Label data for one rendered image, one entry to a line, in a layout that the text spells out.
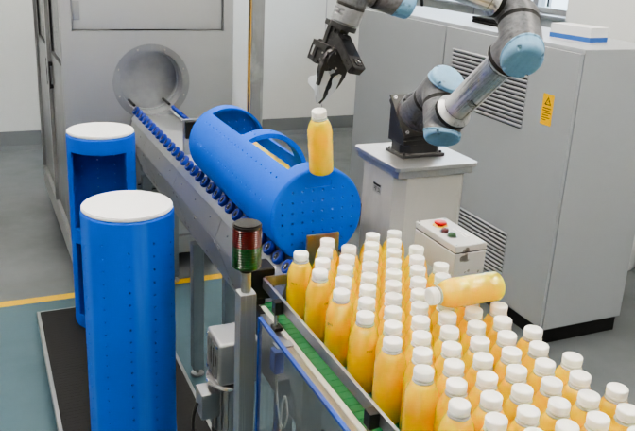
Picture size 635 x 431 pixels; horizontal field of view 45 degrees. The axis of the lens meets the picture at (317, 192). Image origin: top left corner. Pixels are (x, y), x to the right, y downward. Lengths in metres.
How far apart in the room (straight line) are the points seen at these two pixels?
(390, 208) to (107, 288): 0.95
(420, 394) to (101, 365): 1.32
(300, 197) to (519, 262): 2.02
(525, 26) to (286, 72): 5.59
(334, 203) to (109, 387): 0.94
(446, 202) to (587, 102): 1.18
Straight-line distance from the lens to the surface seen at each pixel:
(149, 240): 2.33
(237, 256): 1.62
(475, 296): 1.71
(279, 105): 7.62
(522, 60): 2.12
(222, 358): 1.98
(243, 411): 1.81
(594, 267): 4.00
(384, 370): 1.56
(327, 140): 1.99
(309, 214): 2.16
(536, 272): 3.87
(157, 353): 2.51
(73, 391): 3.16
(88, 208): 2.40
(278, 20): 7.48
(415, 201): 2.57
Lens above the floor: 1.83
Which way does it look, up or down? 18 degrees down
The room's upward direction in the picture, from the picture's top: 3 degrees clockwise
